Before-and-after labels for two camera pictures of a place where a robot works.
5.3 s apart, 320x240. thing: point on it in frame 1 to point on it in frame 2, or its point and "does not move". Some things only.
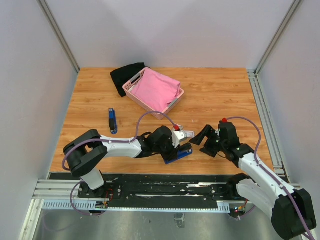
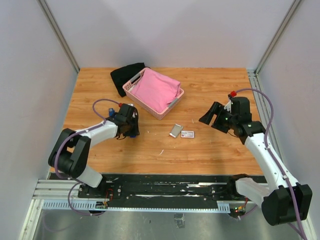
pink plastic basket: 135,80 does not move
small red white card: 190,134 does not move
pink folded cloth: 157,90 does not move
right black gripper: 209,132 to 217,109
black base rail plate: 126,191 does not move
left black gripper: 174,152 to 135,131
